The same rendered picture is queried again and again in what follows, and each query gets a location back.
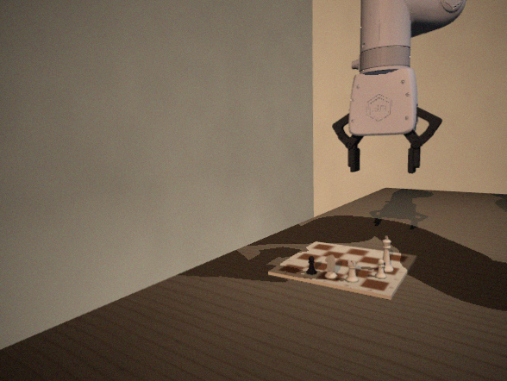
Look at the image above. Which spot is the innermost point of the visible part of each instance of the white pawn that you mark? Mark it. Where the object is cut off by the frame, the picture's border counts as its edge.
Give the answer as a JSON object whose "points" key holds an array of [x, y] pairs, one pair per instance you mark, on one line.
{"points": [[380, 273]]}

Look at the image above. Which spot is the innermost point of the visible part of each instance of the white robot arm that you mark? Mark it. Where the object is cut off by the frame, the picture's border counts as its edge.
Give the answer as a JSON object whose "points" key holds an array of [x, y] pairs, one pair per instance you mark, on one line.
{"points": [[387, 26]]}

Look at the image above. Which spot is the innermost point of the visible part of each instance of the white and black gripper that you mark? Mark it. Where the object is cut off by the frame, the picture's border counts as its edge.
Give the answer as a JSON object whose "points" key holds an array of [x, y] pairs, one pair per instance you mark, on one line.
{"points": [[383, 99]]}

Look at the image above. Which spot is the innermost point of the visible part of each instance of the white chess king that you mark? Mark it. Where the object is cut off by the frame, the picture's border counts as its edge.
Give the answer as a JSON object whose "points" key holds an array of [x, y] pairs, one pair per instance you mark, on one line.
{"points": [[386, 255]]}

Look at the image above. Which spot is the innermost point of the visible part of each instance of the white knight chess piece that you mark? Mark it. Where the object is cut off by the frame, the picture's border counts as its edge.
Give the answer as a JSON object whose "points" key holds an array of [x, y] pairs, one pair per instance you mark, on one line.
{"points": [[330, 267]]}

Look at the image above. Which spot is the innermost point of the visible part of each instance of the white rook chess piece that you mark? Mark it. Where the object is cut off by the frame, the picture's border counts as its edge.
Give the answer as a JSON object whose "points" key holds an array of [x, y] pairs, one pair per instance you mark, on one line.
{"points": [[351, 273]]}

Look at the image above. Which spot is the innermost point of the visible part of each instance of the checkered chessboard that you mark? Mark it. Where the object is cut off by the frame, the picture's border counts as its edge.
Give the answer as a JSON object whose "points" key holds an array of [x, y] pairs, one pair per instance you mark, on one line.
{"points": [[366, 267]]}

